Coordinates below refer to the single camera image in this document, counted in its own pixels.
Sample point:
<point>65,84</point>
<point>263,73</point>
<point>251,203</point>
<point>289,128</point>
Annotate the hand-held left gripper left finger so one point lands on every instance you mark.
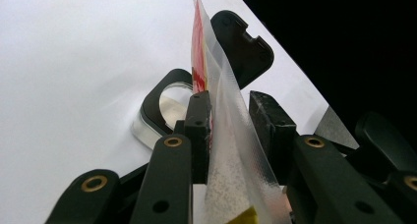
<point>199,135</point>

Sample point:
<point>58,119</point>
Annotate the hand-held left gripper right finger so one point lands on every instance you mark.
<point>275,135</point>

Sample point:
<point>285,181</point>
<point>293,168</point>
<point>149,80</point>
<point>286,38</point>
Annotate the clear pouch with red label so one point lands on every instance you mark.
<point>229,142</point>

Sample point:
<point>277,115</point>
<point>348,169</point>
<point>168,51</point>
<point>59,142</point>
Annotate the white table cover sheet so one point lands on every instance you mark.
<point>72,70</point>

